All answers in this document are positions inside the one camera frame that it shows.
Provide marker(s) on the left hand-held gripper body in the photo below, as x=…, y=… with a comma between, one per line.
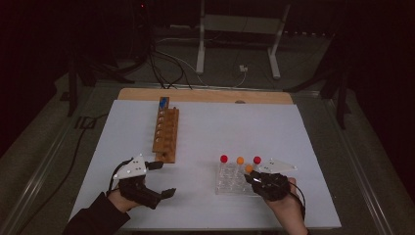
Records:
x=133, y=168

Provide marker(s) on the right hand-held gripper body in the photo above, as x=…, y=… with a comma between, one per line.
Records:
x=274, y=187

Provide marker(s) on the orange capped test tube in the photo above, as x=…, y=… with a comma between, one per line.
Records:
x=249, y=168
x=240, y=160

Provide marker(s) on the red capped test tube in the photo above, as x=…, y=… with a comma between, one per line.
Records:
x=223, y=159
x=257, y=160

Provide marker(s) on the clear acrylic test tube rack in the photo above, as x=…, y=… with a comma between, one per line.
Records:
x=230, y=182

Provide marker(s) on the wooden test tube rack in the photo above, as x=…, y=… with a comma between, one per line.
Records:
x=166, y=137

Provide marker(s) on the person's right hand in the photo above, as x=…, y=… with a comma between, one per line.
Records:
x=288, y=212

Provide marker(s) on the person's left hand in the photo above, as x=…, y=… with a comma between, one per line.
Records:
x=120, y=202

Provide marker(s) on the white table mat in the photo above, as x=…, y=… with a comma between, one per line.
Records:
x=212, y=130

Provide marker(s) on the black tripod stand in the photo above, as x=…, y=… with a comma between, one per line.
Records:
x=341, y=104
x=72, y=94

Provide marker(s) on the white plug adapter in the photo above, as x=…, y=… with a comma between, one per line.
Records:
x=243, y=68

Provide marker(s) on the white metal stand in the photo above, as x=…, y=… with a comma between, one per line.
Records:
x=200, y=49

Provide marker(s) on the power strip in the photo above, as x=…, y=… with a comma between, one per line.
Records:
x=303, y=33

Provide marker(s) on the metal floor rail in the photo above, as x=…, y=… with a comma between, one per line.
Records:
x=40, y=176
x=267, y=88
x=354, y=163

